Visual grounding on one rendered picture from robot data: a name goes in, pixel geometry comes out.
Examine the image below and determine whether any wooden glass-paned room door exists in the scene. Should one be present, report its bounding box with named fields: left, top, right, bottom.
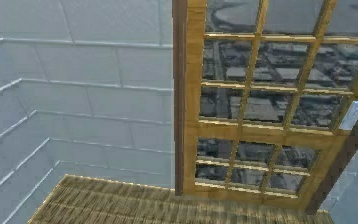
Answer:
left=172, top=0, right=358, bottom=215

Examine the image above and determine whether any silver door handle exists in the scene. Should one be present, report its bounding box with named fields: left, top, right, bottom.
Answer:
left=338, top=100, right=358, bottom=132

